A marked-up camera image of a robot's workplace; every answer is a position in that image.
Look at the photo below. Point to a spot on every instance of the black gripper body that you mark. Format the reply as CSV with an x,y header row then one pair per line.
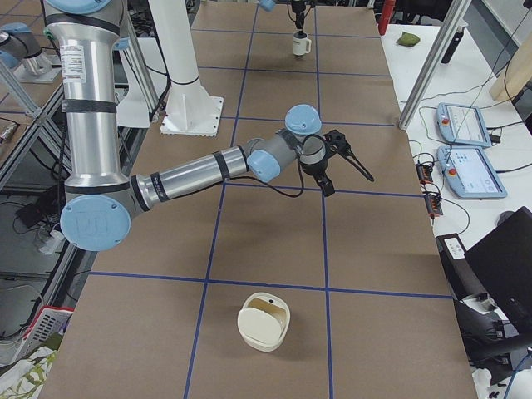
x,y
298,17
315,169

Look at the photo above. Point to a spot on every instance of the white mug with handle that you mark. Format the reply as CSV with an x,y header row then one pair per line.
x,y
301,44

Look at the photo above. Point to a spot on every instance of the red cylinder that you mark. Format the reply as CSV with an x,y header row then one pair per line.
x,y
386,15

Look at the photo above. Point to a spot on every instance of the green bean bag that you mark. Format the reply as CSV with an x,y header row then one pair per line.
x,y
407,39

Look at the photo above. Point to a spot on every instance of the near blue teach pendant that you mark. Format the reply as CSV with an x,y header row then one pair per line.
x,y
468,172

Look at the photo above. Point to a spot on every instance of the blue teach pendant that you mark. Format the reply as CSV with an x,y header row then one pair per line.
x,y
462,125
468,172

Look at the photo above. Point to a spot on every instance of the far blue teach pendant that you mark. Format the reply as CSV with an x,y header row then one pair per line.
x,y
462,125

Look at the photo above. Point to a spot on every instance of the white plastic basket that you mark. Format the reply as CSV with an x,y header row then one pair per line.
x,y
48,321

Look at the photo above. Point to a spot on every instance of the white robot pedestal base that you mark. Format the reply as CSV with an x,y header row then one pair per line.
x,y
190,110

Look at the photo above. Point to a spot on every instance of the aluminium frame post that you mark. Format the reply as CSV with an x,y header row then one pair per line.
x,y
443,39

